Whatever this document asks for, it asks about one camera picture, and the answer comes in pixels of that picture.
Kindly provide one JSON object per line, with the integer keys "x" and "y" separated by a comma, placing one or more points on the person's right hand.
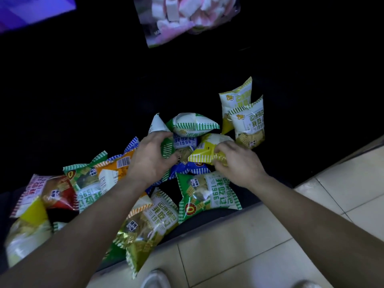
{"x": 241, "y": 166}

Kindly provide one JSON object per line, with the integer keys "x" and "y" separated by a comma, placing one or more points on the person's left forearm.
{"x": 75, "y": 239}

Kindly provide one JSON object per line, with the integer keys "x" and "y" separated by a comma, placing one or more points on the person's right thumb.
{"x": 219, "y": 167}

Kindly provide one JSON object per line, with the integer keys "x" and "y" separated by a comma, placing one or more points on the person's left white shoe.
{"x": 156, "y": 280}

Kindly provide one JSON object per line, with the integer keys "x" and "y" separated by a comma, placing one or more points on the person's right forearm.
{"x": 315, "y": 233}

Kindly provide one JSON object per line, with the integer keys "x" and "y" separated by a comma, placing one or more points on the green striped white snack packet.
{"x": 156, "y": 124}

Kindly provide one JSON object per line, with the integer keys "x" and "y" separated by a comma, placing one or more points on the person's left hand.
{"x": 147, "y": 161}

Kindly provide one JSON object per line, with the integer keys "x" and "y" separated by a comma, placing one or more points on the yellow striped snack packet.
{"x": 204, "y": 151}

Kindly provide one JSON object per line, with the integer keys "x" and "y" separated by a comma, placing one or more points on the pile of colourful snack bags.
{"x": 207, "y": 193}

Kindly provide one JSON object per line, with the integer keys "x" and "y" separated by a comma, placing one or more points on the purple package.
{"x": 30, "y": 10}

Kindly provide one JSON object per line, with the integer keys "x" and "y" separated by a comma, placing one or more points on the clear bag of pink marshmallows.
{"x": 183, "y": 14}

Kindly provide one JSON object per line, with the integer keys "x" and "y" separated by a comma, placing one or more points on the person's left thumb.
{"x": 170, "y": 163}

